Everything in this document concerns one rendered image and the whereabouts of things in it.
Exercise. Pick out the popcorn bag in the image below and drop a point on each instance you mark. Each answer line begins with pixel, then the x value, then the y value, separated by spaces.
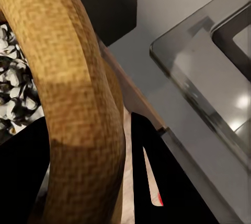
pixel 82 101

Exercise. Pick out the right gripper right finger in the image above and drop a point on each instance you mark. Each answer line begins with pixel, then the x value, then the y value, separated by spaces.
pixel 182 203

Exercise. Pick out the oven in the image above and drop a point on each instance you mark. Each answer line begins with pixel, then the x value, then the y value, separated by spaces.
pixel 216 207

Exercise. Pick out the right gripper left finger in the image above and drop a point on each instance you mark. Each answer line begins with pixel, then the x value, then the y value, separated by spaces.
pixel 24 160

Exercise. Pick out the burner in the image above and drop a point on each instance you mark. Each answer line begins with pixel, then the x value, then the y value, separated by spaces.
pixel 208 57

